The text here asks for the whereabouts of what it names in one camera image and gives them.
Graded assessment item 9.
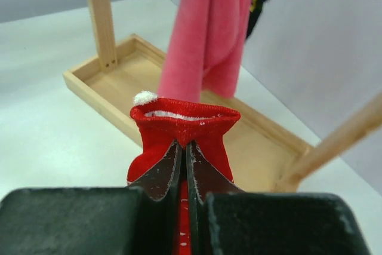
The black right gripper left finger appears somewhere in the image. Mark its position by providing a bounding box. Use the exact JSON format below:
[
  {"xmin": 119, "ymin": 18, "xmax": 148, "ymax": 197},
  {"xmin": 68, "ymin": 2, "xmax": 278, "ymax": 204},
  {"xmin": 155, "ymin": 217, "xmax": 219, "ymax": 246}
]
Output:
[{"xmin": 1, "ymin": 142, "xmax": 183, "ymax": 254}]

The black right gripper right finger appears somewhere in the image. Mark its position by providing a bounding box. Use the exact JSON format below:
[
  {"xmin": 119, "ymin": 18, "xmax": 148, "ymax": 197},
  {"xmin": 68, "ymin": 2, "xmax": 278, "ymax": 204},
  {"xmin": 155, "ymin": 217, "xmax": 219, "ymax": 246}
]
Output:
[{"xmin": 186, "ymin": 142, "xmax": 369, "ymax": 255}]

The red patterned sock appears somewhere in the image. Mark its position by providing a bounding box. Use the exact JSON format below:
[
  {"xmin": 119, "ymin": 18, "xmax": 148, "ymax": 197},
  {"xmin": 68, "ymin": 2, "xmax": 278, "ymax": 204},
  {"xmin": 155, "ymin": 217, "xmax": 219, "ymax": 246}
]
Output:
[{"xmin": 127, "ymin": 91, "xmax": 241, "ymax": 254}]

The pink towel sock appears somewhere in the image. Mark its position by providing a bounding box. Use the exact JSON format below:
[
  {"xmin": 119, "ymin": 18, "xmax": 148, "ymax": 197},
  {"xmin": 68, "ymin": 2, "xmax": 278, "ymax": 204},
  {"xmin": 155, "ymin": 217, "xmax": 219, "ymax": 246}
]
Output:
[{"xmin": 158, "ymin": 0, "xmax": 252, "ymax": 102}]

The wooden clothes rack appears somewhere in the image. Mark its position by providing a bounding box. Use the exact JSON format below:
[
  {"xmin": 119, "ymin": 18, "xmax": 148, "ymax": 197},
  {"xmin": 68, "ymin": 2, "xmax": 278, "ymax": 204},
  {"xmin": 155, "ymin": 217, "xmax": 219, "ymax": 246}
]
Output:
[{"xmin": 63, "ymin": 0, "xmax": 381, "ymax": 191}]

